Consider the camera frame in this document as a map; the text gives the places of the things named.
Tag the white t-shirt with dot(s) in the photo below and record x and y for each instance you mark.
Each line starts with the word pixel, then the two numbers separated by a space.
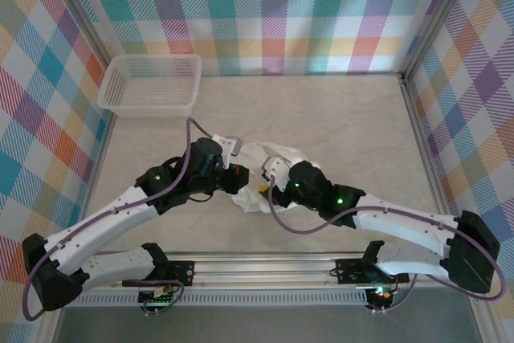
pixel 251 202

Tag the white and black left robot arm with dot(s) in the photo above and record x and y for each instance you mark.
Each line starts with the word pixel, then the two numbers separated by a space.
pixel 100 222

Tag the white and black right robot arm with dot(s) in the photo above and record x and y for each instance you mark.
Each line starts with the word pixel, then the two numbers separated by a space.
pixel 401 222

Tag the white perforated plastic basket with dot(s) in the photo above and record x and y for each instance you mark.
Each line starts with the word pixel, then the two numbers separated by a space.
pixel 148 86

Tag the right electronics board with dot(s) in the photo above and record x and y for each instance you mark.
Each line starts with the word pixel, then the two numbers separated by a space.
pixel 381 294

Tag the electronics board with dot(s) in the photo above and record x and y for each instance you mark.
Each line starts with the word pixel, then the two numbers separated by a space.
pixel 381 294
pixel 156 299

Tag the left electronics board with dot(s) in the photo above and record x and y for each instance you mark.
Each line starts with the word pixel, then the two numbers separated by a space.
pixel 156 299

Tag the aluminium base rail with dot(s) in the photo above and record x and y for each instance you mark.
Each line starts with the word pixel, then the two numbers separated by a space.
pixel 261 270

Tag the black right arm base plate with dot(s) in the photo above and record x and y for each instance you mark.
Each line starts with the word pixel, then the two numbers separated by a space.
pixel 349 270

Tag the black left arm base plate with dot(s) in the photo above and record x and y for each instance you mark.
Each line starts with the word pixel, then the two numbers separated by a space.
pixel 180 268

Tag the right aluminium side rail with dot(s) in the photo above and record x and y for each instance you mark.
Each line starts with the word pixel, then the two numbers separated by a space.
pixel 426 150

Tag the aluminium side rail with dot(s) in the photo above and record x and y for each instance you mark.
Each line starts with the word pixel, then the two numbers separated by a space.
pixel 51 315
pixel 426 150

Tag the left aluminium frame post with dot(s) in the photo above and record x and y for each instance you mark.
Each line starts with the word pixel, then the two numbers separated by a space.
pixel 80 13

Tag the aluminium frame post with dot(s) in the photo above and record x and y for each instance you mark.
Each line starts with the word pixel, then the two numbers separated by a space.
pixel 80 13
pixel 439 13

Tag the right aluminium frame post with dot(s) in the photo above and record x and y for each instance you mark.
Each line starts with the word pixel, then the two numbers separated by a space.
pixel 439 13

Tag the left aluminium side rail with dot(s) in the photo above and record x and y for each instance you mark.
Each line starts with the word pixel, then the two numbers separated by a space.
pixel 51 315

